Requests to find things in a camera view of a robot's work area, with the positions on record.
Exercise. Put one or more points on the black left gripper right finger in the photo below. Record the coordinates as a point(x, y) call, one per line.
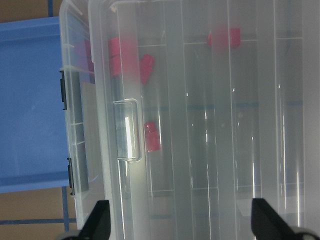
point(266, 224)

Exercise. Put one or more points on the red block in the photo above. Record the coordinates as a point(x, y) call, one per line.
point(146, 67)
point(114, 52)
point(152, 137)
point(222, 38)

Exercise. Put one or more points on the blue plastic tray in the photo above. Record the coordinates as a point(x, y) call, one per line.
point(33, 142)

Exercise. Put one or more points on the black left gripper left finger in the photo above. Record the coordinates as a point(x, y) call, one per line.
point(98, 224)

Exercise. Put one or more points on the clear plastic box lid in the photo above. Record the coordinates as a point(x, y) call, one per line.
point(205, 120)

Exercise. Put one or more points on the clear plastic storage box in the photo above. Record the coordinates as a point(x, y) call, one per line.
point(195, 120)

